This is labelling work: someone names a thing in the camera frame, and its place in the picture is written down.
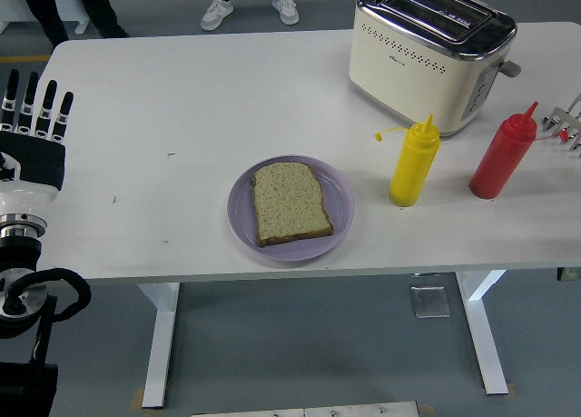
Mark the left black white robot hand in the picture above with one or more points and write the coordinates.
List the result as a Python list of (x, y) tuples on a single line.
[(32, 162)]

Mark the brown bread slice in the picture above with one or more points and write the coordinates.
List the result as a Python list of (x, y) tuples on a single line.
[(290, 203)]

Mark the purple round plate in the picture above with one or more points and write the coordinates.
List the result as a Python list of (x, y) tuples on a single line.
[(340, 199)]

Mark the cream silver toaster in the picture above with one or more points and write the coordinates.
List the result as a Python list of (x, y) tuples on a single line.
[(408, 81)]

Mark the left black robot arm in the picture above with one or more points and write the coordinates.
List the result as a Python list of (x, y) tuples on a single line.
[(22, 390)]

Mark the person in dark shoes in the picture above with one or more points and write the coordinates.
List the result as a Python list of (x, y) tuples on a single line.
[(45, 8)]

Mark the white stand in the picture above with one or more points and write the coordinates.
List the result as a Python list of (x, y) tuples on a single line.
[(77, 8)]

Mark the white table leg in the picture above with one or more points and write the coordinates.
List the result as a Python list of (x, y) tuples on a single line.
[(161, 344), (485, 335)]

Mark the person with white sneakers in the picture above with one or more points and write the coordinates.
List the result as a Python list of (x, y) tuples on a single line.
[(218, 12)]

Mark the brown floor tape piece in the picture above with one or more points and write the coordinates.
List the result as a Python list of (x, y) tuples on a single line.
[(510, 388), (137, 399)]

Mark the yellow squeeze bottle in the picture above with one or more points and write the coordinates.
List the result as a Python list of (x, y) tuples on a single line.
[(413, 171)]

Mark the silver floor hatch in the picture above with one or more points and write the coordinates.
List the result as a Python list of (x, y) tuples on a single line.
[(430, 301)]

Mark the red squeeze bottle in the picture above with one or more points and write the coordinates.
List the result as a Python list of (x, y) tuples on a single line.
[(499, 162)]

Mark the silver toast rack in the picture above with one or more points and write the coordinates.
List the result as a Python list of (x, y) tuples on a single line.
[(574, 135)]

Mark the black table control panel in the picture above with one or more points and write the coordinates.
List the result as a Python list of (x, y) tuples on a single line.
[(569, 274)]

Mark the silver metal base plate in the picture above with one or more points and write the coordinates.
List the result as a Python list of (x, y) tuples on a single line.
[(304, 410)]

